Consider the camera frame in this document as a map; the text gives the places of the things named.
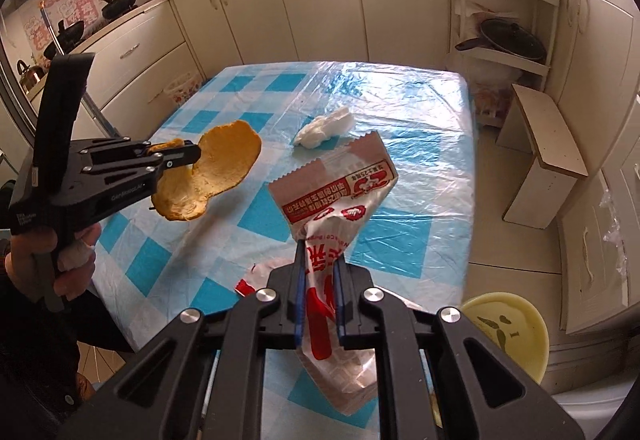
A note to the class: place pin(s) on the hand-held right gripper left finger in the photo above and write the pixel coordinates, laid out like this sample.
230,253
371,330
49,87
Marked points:
299,290

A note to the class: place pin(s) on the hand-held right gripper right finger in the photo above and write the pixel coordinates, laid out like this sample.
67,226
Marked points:
339,300

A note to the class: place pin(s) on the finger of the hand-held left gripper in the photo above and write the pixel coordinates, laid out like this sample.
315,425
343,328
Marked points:
170,163
120,148

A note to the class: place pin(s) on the large round orange peel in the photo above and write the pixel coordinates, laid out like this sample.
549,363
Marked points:
220,165

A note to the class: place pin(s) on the red white snack wrapper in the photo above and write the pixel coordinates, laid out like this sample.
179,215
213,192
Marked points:
330,200

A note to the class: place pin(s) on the person's left forearm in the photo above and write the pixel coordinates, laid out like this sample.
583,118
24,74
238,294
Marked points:
35,350

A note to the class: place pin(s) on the person's left hand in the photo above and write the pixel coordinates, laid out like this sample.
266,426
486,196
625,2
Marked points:
77,270

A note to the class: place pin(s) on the white red floral bin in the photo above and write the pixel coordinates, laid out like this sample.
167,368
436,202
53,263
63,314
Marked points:
182,88

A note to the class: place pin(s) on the metal kettle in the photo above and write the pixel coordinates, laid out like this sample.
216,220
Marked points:
30,78

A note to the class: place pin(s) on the black wok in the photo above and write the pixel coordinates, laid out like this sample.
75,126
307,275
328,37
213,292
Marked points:
65,38
120,5

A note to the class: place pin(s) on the blue checked plastic tablecloth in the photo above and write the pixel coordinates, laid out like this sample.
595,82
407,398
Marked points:
280,85

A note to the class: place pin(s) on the crumpled white tissue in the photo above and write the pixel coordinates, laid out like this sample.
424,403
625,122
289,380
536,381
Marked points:
325,128

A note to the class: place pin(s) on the yellow plastic basin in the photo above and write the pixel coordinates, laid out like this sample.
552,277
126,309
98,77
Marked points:
510,335

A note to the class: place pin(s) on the white wooden stool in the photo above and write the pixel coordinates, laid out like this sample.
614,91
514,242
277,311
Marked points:
545,140

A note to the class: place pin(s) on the black pan with lid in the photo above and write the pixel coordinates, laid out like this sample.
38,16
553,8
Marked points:
510,40

